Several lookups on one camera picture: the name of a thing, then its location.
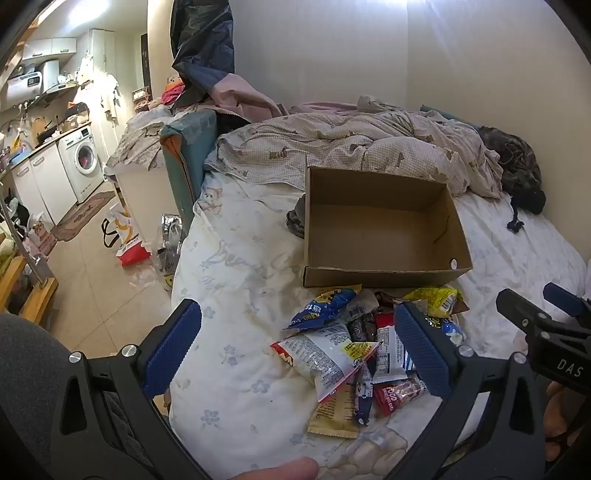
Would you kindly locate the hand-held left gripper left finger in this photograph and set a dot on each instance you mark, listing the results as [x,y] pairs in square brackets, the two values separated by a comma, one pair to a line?
[171,341]

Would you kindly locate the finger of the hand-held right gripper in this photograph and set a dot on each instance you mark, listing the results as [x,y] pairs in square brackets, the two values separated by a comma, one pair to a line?
[519,308]
[564,297]

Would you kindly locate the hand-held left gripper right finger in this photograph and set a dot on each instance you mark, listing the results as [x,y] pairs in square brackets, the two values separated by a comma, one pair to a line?
[422,346]

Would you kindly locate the white and red snack packet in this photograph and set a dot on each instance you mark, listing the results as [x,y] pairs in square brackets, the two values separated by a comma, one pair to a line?
[318,357]

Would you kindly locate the blue and yellow snack packet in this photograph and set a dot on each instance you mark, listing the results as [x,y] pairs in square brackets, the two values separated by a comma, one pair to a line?
[323,308]

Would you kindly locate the beige snack packet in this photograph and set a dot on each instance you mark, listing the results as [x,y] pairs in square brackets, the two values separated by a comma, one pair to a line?
[334,415]

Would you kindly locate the brown cardboard box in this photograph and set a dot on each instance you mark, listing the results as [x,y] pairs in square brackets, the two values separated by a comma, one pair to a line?
[378,221]

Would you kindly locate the person's right hand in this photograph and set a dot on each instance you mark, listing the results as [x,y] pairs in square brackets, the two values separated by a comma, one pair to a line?
[556,415]

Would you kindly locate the person's left hand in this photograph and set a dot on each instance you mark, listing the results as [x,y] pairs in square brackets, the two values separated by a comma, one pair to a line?
[277,470]

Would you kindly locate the red-topped white snack packet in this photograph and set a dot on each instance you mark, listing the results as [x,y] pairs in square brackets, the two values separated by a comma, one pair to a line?
[390,353]

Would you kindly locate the small red snack packet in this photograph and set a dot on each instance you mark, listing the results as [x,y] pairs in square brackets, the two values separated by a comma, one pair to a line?
[397,393]

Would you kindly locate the brown snack wrapper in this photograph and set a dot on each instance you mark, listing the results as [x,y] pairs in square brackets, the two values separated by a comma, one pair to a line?
[390,298]

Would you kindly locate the dark brown snack bar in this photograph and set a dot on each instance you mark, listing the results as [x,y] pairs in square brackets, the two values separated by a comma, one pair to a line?
[362,328]

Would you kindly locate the clear silver wrapper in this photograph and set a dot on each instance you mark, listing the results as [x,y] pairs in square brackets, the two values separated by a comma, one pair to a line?
[364,301]

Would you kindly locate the blue and white sachet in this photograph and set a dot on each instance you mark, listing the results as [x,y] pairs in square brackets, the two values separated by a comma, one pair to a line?
[364,397]

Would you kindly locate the silver foil bag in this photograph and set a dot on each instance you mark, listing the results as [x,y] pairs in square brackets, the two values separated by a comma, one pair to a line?
[168,249]

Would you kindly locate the white printed bed sheet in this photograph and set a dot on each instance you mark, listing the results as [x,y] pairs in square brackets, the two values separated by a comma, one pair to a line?
[240,277]

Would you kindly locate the red and white shopping bag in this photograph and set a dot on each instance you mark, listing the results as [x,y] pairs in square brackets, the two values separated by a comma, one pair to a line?
[127,240]

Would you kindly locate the wooden rack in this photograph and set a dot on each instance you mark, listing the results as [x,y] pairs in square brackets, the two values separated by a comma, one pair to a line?
[41,295]

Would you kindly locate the dark camouflage cloth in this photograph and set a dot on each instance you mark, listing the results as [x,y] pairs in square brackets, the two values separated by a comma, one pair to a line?
[517,161]

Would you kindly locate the white storage chest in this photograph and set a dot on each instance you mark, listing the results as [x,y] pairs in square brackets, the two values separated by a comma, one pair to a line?
[138,191]

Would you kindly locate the brown door mat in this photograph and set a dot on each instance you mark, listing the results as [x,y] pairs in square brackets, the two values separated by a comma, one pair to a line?
[83,214]

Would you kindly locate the dark grey garment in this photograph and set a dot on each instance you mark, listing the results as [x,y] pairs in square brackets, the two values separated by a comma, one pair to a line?
[295,221]

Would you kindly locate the teal cushion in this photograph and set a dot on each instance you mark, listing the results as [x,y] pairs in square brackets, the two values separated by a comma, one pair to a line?
[191,147]

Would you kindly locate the white kitchen cabinet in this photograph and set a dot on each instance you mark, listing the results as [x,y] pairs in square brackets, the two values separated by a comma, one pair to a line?
[44,184]

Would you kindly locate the white washing machine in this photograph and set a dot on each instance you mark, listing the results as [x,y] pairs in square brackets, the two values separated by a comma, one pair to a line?
[83,159]

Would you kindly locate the patterned beige cloth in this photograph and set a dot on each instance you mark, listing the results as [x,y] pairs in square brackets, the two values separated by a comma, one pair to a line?
[138,138]

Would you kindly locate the beige checkered quilt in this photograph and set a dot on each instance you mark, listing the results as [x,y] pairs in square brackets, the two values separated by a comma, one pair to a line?
[369,134]

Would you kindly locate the pink cloth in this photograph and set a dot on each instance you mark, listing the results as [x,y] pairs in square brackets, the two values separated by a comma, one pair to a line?
[240,99]

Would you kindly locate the white water heater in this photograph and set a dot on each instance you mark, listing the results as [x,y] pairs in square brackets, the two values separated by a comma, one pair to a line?
[21,90]

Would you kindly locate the tall white wardrobe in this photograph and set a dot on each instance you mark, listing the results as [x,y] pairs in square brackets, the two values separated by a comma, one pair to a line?
[104,50]

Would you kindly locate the dark blue plastic bag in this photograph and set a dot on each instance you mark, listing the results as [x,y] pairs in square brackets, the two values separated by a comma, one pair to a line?
[203,41]

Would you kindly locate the white wall cabinets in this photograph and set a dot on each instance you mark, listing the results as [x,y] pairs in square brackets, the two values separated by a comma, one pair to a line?
[51,46]

